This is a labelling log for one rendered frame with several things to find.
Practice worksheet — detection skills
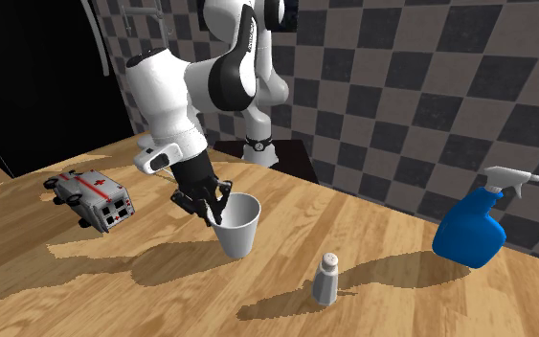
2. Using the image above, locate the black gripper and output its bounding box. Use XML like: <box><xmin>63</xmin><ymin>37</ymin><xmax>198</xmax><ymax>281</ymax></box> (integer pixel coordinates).
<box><xmin>169</xmin><ymin>150</ymin><xmax>235</xmax><ymax>227</ymax></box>

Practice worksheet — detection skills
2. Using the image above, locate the white plastic cup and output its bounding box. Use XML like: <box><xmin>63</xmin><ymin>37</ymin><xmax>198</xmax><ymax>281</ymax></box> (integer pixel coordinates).
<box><xmin>206</xmin><ymin>191</ymin><xmax>262</xmax><ymax>260</ymax></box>

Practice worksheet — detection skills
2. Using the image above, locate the dark robot stand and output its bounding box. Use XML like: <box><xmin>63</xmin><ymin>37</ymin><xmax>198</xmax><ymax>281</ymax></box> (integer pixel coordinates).
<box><xmin>212</xmin><ymin>139</ymin><xmax>320</xmax><ymax>185</ymax></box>

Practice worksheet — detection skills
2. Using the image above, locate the white toy ambulance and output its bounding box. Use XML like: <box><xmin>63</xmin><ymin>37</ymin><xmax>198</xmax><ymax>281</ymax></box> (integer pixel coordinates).
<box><xmin>42</xmin><ymin>168</ymin><xmax>136</xmax><ymax>235</ymax></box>

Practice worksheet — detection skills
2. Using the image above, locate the glass salt shaker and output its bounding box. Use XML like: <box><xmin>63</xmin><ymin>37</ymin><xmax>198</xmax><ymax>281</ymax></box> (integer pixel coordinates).
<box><xmin>311</xmin><ymin>252</ymin><xmax>341</xmax><ymax>307</ymax></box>

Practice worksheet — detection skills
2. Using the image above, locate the black refrigerator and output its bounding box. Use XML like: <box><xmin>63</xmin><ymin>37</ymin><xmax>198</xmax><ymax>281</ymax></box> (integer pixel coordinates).
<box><xmin>0</xmin><ymin>0</ymin><xmax>136</xmax><ymax>179</ymax></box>

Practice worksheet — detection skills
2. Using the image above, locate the blue spray bottle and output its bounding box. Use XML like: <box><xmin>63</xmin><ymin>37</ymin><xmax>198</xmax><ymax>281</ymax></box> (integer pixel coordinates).
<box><xmin>431</xmin><ymin>165</ymin><xmax>539</xmax><ymax>270</ymax></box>

